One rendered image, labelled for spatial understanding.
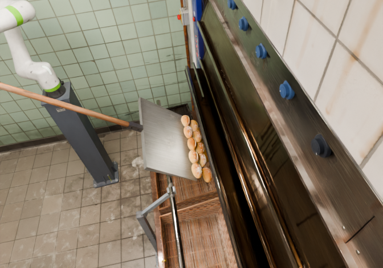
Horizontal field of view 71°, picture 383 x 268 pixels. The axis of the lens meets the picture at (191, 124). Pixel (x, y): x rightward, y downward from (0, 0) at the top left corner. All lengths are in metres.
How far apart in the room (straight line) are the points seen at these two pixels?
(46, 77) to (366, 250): 1.98
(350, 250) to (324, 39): 0.41
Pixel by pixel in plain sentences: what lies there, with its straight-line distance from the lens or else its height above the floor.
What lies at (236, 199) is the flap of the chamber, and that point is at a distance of 1.20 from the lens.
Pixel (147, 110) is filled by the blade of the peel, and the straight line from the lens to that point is 1.80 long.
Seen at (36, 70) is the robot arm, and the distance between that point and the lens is 2.14.
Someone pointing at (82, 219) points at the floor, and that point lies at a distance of 2.98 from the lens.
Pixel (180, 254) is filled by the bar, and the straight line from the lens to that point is 1.38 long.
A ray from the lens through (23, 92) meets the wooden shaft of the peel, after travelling 1.48.
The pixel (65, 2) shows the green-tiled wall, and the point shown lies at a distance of 2.59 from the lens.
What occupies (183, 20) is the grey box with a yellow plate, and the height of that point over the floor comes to 1.46.
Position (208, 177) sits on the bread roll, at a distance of 1.71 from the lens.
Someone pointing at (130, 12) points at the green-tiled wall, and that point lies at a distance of 2.57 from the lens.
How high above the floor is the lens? 2.49
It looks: 49 degrees down
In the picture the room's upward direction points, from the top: 7 degrees counter-clockwise
